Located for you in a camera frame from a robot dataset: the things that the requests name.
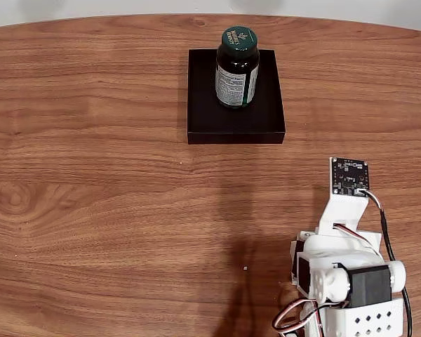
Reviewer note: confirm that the dark green pill bottle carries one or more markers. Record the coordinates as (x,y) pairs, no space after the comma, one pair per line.
(236,38)

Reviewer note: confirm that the black camera circuit board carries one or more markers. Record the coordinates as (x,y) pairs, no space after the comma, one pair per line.
(351,175)

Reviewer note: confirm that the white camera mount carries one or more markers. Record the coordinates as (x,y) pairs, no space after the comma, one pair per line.
(342,210)

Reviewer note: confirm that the black shallow box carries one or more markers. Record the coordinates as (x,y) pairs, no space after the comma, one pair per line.
(203,116)

